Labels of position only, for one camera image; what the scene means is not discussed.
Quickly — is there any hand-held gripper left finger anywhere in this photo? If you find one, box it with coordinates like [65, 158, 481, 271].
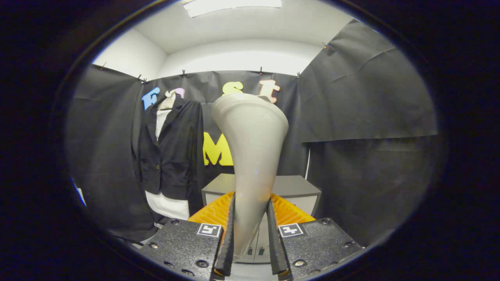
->
[139, 191, 236, 281]

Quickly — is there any black suit jacket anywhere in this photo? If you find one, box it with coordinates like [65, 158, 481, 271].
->
[131, 98, 204, 205]

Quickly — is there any grey cabinet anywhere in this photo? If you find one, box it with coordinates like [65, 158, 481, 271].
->
[201, 173, 322, 264]

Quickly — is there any white clothes hanger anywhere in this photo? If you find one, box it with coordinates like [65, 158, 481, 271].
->
[158, 90, 177, 112]

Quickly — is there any black backdrop cloth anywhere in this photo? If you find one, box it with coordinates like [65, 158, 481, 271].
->
[64, 20, 439, 246]

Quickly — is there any ceiling light panel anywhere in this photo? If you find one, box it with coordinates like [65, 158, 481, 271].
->
[183, 0, 282, 18]

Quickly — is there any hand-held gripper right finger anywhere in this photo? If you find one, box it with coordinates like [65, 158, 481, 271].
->
[268, 193, 364, 281]

